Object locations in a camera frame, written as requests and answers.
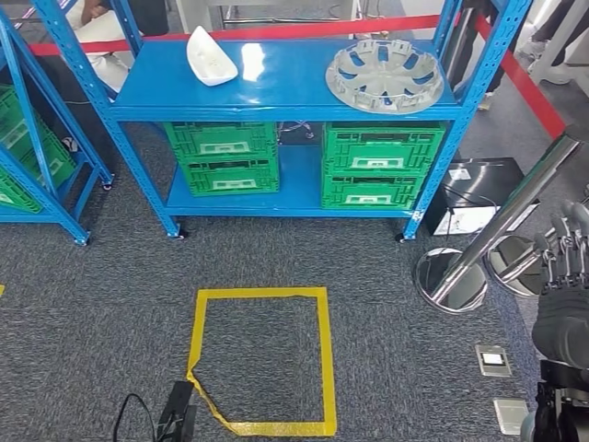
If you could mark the chrome stanchion post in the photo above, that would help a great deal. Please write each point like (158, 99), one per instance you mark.
(458, 55)
(506, 213)
(510, 268)

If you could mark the metal floor socket plate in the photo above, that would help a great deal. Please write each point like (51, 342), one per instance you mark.
(510, 416)
(492, 360)

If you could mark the blue metal shelf rack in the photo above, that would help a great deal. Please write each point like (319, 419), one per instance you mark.
(69, 222)
(285, 79)

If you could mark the white plastic shell part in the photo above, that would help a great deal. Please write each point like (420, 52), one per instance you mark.
(209, 58)

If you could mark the red barrier belt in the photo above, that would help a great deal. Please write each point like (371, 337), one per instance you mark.
(519, 76)
(276, 30)

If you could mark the silver wheel hubcap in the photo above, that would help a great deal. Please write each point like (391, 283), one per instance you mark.
(384, 79)

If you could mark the yellow floor tape square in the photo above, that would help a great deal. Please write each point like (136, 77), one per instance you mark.
(262, 293)

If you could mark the glossy black box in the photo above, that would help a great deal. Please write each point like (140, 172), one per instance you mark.
(478, 183)

